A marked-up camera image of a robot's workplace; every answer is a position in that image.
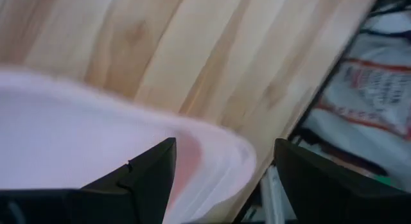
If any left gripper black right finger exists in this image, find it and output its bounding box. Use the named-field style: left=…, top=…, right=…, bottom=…
left=275, top=139, right=391, bottom=224

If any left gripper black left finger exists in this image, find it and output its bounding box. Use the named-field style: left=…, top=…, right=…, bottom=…
left=82, top=137, right=177, bottom=224

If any pink rubber slide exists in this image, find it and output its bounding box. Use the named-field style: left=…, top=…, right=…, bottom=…
left=0, top=67, right=258, bottom=224

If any white table leg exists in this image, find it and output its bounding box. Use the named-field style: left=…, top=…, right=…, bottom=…
left=259, top=165, right=297, bottom=224

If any white printed bag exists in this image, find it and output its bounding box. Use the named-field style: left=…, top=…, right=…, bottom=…
left=301, top=5, right=411, bottom=190

